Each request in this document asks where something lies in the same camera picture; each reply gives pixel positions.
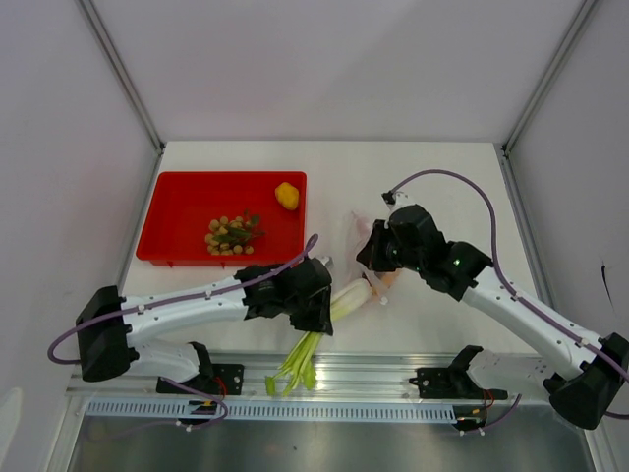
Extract orange purple sweet potato slice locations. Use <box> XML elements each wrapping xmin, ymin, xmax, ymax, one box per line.
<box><xmin>374</xmin><ymin>270</ymin><xmax>401</xmax><ymax>296</ymax></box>

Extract clear pink-dotted zip bag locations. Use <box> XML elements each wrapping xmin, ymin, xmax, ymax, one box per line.
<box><xmin>341</xmin><ymin>211</ymin><xmax>389</xmax><ymax>305</ymax></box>

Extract green celery stalks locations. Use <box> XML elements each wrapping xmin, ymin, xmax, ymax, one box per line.
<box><xmin>265</xmin><ymin>279</ymin><xmax>372</xmax><ymax>397</ymax></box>

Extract bunch of tan longans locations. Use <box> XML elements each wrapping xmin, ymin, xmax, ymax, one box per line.
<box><xmin>204</xmin><ymin>210</ymin><xmax>264</xmax><ymax>256</ymax></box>

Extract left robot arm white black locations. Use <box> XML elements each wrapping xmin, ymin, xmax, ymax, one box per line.
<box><xmin>76</xmin><ymin>258</ymin><xmax>333</xmax><ymax>393</ymax></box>

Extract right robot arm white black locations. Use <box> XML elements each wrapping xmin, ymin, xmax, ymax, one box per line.
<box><xmin>356</xmin><ymin>205</ymin><xmax>628</xmax><ymax>430</ymax></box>

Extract yellow potato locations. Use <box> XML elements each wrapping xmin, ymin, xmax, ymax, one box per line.
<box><xmin>274</xmin><ymin>182</ymin><xmax>300</xmax><ymax>211</ymax></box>

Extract red plastic tray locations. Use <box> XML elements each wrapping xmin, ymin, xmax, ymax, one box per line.
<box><xmin>136</xmin><ymin>171</ymin><xmax>307</xmax><ymax>267</ymax></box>

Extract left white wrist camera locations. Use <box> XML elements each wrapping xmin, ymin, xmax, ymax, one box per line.
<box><xmin>316</xmin><ymin>256</ymin><xmax>334</xmax><ymax>271</ymax></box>

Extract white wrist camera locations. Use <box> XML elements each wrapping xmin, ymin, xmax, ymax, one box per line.
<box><xmin>381</xmin><ymin>191</ymin><xmax>409</xmax><ymax>209</ymax></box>
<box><xmin>316</xmin><ymin>256</ymin><xmax>334</xmax><ymax>271</ymax></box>

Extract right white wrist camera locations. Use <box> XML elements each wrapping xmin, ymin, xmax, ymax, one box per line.
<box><xmin>381</xmin><ymin>191</ymin><xmax>409</xmax><ymax>209</ymax></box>

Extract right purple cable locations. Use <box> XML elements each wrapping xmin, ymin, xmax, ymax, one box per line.
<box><xmin>383</xmin><ymin>169</ymin><xmax>629</xmax><ymax>438</ymax></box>

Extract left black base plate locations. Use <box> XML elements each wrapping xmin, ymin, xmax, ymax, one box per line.
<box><xmin>155</xmin><ymin>364</ymin><xmax>245</xmax><ymax>396</ymax></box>

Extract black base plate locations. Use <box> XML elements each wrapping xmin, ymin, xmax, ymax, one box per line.
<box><xmin>408</xmin><ymin>367</ymin><xmax>508</xmax><ymax>400</ymax></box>
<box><xmin>155</xmin><ymin>364</ymin><xmax>245</xmax><ymax>396</ymax></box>

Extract aluminium mounting rail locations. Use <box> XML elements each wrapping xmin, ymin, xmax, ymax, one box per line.
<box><xmin>66</xmin><ymin>351</ymin><xmax>556</xmax><ymax>403</ymax></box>

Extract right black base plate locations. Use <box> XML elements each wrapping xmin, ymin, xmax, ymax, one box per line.
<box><xmin>408</xmin><ymin>367</ymin><xmax>508</xmax><ymax>400</ymax></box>

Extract slotted white cable duct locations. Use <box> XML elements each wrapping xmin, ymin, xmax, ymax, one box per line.
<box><xmin>86</xmin><ymin>397</ymin><xmax>457</xmax><ymax>424</ymax></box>

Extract right aluminium frame post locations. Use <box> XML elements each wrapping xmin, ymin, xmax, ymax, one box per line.
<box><xmin>501</xmin><ymin>0</ymin><xmax>603</xmax><ymax>159</ymax></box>

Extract aluminium frame post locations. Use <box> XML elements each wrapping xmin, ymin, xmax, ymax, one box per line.
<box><xmin>75</xmin><ymin>0</ymin><xmax>165</xmax><ymax>155</ymax></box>
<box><xmin>501</xmin><ymin>0</ymin><xmax>603</xmax><ymax>159</ymax></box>

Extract left aluminium frame post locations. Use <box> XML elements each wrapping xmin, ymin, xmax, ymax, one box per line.
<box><xmin>75</xmin><ymin>0</ymin><xmax>165</xmax><ymax>155</ymax></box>

